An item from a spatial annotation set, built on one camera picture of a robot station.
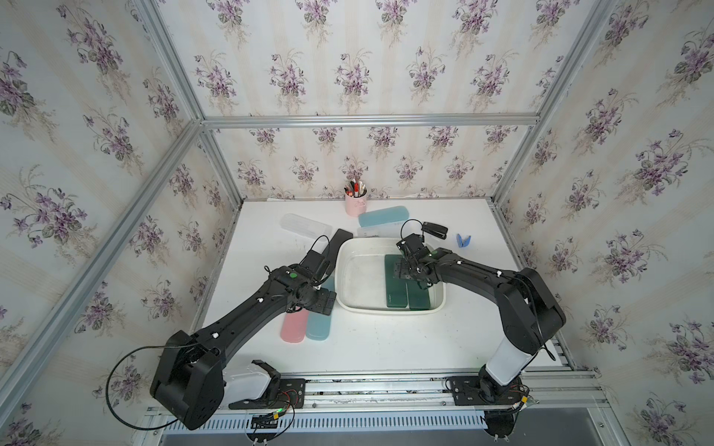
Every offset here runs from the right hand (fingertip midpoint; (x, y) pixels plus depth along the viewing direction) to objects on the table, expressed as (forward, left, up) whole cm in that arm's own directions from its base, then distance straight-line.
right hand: (411, 271), depth 93 cm
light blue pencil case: (-18, +30, -3) cm, 35 cm away
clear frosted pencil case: (+23, +41, -4) cm, 47 cm away
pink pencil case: (-19, +38, -2) cm, 42 cm away
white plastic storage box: (-1, +17, -3) cm, 18 cm away
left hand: (-14, +29, +4) cm, 32 cm away
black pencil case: (+8, +28, -2) cm, 30 cm away
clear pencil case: (+19, +7, -2) cm, 21 cm away
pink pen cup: (+29, +20, +6) cm, 36 cm away
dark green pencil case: (-6, +5, -1) cm, 8 cm away
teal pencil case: (+29, +8, -4) cm, 31 cm away
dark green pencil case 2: (-9, -2, -3) cm, 9 cm away
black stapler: (+21, -12, -3) cm, 24 cm away
